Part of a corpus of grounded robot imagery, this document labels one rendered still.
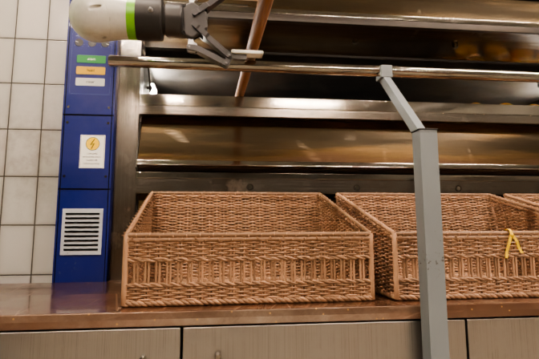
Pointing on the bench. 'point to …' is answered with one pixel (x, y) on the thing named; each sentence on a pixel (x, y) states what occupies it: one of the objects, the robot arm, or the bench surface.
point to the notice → (91, 151)
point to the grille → (81, 231)
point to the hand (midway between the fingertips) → (257, 25)
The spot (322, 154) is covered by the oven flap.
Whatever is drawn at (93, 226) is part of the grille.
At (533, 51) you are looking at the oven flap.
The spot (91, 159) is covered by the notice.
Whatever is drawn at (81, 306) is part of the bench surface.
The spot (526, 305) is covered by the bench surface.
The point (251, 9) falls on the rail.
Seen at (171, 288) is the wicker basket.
